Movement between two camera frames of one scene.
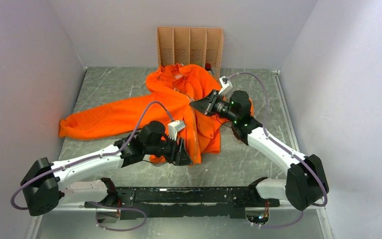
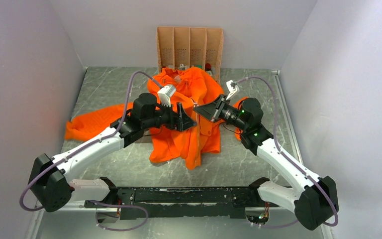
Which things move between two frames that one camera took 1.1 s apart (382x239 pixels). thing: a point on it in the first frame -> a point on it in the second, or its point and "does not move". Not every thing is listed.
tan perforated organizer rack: (195, 46) does not move
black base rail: (142, 203) does not move
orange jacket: (171, 89) does not move
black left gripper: (178, 152) -> (180, 121)
